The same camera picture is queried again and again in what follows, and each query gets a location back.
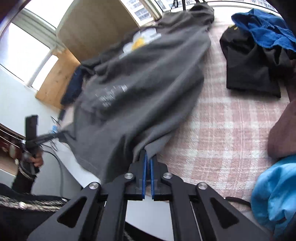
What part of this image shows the dark grey daisy hoodie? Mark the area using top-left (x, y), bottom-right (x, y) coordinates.
top-left (62, 2), bottom-right (214, 183)

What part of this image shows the left forearm black sleeve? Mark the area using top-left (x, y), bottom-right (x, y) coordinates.
top-left (11, 166), bottom-right (37, 194)

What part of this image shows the left hand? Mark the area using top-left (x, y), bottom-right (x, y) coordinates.
top-left (20, 147), bottom-right (44, 175)

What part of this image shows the black power adapter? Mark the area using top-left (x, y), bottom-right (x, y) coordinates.
top-left (58, 109), bottom-right (66, 121)

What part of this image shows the pine slatted headboard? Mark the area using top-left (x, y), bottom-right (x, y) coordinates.
top-left (35, 49), bottom-right (80, 109)

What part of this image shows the navy blue folded shirt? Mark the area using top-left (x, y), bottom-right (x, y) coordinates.
top-left (60, 66), bottom-right (84, 106)

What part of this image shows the light blue fleece garment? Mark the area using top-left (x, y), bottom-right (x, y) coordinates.
top-left (250, 155), bottom-right (295, 238)

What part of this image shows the oak wooden board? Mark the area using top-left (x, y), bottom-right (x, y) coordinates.
top-left (56, 0), bottom-right (138, 62)

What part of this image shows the black yellow striped garment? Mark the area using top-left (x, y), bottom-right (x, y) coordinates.
top-left (220, 25), bottom-right (295, 98)

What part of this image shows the blue striped garment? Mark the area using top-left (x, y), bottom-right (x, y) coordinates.
top-left (231, 9), bottom-right (295, 52)

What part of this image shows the black tracker camera left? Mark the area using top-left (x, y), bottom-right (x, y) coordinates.
top-left (25, 115), bottom-right (38, 141)

